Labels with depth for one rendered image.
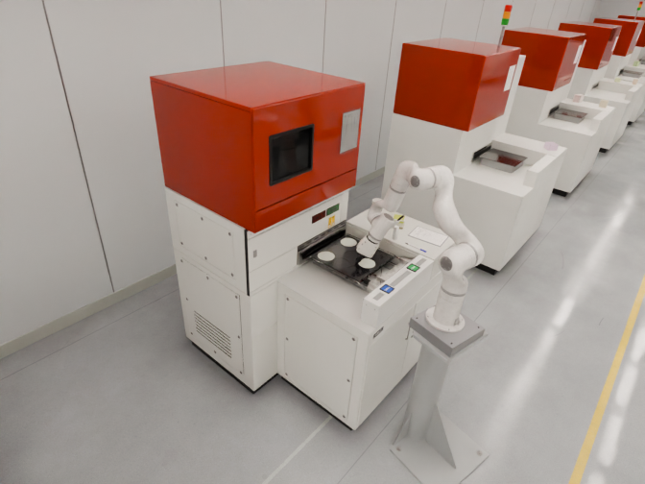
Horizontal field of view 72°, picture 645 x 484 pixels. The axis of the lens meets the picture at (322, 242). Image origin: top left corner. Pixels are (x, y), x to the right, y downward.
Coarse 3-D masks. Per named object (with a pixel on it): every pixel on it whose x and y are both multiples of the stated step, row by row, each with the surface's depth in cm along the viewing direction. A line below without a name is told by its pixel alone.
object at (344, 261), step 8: (328, 248) 263; (336, 248) 263; (344, 248) 264; (352, 248) 264; (312, 256) 254; (336, 256) 255; (344, 256) 256; (352, 256) 256; (376, 256) 258; (384, 256) 258; (392, 256) 259; (328, 264) 248; (336, 264) 249; (344, 264) 249; (352, 264) 249; (376, 264) 251; (344, 272) 242; (352, 272) 243; (360, 272) 243; (368, 272) 244
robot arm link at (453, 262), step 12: (444, 252) 194; (456, 252) 191; (468, 252) 194; (444, 264) 193; (456, 264) 190; (468, 264) 193; (444, 276) 201; (456, 276) 193; (444, 288) 205; (456, 288) 201
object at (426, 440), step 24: (432, 360) 222; (432, 384) 230; (408, 408) 251; (432, 408) 241; (408, 432) 256; (432, 432) 249; (456, 432) 262; (408, 456) 247; (432, 456) 248; (456, 456) 248; (480, 456) 249; (432, 480) 236; (456, 480) 236
